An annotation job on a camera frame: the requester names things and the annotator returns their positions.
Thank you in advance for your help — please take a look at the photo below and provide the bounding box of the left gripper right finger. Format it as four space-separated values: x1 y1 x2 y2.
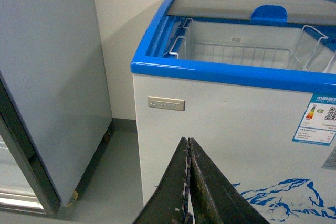
188 138 268 223

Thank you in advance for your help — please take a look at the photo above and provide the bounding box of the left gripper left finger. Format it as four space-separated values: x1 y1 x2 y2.
134 137 192 223

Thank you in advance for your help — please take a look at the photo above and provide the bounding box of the glass sliding freezer lid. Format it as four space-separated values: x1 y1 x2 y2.
167 0 335 25

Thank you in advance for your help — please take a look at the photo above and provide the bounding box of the white upright display fridge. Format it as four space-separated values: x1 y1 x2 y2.
1 0 112 215

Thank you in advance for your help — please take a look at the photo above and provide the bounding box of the white blue chest freezer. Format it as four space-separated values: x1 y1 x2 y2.
131 0 335 223

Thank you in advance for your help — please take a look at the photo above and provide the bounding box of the white wire freezer basket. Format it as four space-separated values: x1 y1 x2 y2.
163 18 335 74

